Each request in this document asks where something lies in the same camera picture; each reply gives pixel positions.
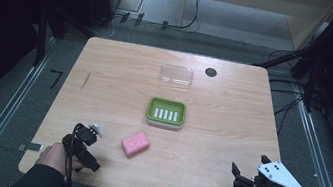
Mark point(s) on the pink soap bar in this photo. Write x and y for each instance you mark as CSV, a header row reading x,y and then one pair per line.
x,y
135,143

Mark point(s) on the person's left hand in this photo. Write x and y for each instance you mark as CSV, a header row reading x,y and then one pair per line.
x,y
53,157

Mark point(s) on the black metal stand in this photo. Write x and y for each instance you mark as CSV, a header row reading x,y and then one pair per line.
x,y
310,69
42,36

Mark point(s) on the clear plastic lid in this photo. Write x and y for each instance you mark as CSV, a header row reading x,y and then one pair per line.
x,y
176,76

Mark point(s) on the green soap dish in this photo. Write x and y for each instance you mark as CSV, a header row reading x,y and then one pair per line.
x,y
165,113

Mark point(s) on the grey tag on table edge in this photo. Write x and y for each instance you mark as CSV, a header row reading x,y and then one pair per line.
x,y
30,147

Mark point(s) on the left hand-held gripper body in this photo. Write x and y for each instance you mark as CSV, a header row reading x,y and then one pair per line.
x,y
80,147

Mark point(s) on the black round table grommet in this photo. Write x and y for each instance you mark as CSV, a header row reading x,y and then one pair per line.
x,y
211,72

